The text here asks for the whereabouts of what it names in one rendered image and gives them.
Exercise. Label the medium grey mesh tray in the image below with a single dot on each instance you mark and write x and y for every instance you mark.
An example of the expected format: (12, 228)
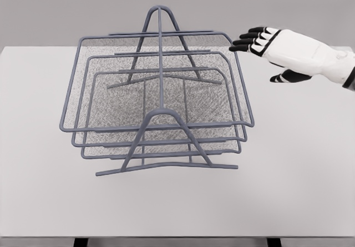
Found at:
(111, 137)

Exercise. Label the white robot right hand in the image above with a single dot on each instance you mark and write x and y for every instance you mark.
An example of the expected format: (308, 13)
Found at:
(294, 52)

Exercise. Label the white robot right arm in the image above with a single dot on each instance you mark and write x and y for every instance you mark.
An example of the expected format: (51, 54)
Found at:
(342, 66)

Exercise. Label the large grey mesh tray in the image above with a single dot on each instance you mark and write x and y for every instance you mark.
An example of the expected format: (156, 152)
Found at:
(97, 45)

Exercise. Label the small grey mesh tray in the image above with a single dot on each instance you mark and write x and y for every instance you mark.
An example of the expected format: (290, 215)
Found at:
(111, 151)

